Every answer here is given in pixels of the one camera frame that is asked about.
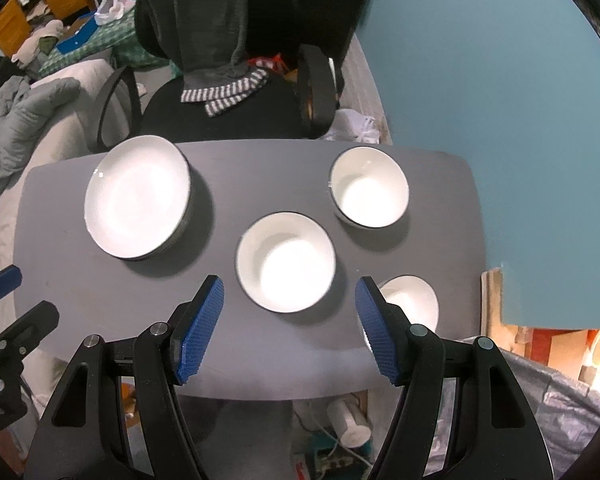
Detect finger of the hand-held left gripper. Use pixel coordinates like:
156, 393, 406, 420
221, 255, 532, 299
0, 266, 23, 311
0, 300, 61, 356

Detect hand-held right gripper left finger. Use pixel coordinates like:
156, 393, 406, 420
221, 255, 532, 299
24, 274, 226, 480

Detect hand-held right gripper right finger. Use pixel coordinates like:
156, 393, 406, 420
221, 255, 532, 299
355, 276, 556, 480

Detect white bowl with black rim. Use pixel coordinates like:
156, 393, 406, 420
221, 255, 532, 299
328, 146, 410, 230
362, 275, 440, 353
235, 211, 337, 315

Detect white plate with black rim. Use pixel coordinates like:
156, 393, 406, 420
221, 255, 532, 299
84, 135, 191, 261
87, 152, 194, 261
90, 157, 197, 262

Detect white cup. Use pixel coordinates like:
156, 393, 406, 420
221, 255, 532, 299
326, 399, 372, 448

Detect wooden board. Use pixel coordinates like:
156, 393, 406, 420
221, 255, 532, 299
480, 266, 506, 346

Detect grey puffy duvet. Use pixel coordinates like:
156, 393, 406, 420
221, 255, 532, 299
0, 77, 81, 196

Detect orange box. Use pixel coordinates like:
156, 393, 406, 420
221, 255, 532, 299
527, 327, 588, 366

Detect grey plastic sheet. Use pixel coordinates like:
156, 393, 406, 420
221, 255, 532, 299
430, 335, 600, 480

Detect crumpled white bag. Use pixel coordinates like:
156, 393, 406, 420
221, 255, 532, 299
325, 107, 381, 145

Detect black office chair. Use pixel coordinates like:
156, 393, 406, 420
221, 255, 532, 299
96, 0, 356, 153

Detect beige clothes pile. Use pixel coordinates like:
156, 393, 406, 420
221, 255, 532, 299
11, 19, 63, 66

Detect blue cardboard box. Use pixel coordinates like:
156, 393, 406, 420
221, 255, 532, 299
57, 22, 103, 53

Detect white plastic bag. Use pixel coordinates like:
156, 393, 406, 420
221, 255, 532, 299
95, 0, 137, 26

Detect grey hoodie with striped cuffs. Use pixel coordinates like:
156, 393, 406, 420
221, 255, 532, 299
130, 0, 271, 118

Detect white cable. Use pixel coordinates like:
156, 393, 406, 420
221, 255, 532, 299
292, 400, 376, 466

